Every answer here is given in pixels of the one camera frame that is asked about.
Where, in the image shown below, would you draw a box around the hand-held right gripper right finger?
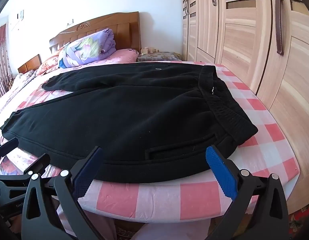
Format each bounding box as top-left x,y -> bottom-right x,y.
205,145 -> 290,240

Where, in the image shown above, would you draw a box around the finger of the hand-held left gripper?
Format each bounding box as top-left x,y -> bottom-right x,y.
0,155 -> 52,180
0,137 -> 19,161

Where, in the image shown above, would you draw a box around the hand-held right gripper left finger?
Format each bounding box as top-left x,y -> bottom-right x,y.
21,146 -> 105,240

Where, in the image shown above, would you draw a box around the black pants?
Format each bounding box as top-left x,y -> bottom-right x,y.
1,62 -> 259,184

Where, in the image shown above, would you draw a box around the pink checked bed sheet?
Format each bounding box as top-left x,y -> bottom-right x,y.
0,60 -> 301,227

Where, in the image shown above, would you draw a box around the small brown wooden headboard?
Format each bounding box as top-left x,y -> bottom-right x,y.
17,54 -> 43,74

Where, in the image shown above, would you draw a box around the pink patterned curtain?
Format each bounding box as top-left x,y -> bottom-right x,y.
0,24 -> 14,98

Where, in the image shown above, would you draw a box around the red floral rug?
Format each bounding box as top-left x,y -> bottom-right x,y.
287,205 -> 309,240

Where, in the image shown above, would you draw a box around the pink pillow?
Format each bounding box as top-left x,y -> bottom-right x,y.
0,47 -> 140,120

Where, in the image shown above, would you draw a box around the folded purple floral quilt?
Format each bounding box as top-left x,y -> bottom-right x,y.
58,28 -> 117,69

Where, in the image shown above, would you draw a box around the patterned grey pillow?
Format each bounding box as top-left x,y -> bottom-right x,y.
136,51 -> 182,63

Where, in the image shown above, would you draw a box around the light wooden wardrobe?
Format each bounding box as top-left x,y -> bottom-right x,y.
181,0 -> 309,216

